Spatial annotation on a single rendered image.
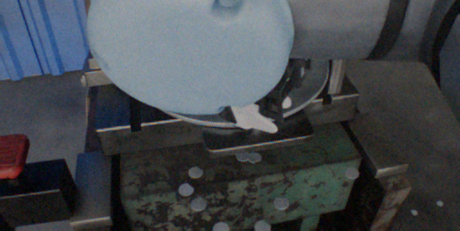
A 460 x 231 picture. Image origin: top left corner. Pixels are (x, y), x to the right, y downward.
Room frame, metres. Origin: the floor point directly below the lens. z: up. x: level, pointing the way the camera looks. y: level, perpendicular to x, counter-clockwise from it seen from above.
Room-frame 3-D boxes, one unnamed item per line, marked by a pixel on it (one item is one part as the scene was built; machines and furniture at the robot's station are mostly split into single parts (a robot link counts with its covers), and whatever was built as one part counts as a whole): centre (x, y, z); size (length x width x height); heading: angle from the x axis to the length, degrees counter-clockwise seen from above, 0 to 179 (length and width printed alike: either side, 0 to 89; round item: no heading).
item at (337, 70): (0.53, -0.18, 0.75); 0.03 x 0.03 x 0.10; 12
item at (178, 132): (0.62, 0.02, 0.68); 0.45 x 0.30 x 0.06; 102
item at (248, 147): (0.45, -0.01, 0.72); 0.25 x 0.14 x 0.14; 12
